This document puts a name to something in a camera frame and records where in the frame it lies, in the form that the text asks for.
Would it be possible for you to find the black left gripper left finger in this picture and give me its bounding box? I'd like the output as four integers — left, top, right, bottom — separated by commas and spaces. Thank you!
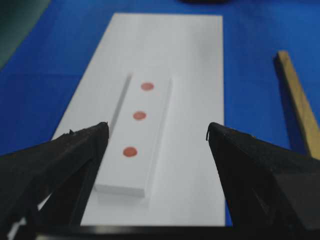
0, 122, 109, 240

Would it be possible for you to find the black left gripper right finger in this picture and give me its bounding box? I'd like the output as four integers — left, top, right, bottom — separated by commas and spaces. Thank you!
206, 122, 320, 229

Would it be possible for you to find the wooden mallet hammer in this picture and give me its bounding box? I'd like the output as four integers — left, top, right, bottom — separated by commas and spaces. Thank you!
273, 50, 320, 160

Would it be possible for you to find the large white foam board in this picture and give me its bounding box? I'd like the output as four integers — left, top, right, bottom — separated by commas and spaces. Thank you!
54, 13, 225, 226

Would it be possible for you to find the small white raised block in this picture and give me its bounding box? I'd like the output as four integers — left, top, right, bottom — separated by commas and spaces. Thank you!
95, 73, 172, 198

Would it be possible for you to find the blue table cloth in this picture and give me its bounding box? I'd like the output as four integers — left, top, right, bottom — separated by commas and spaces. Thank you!
0, 0, 320, 226

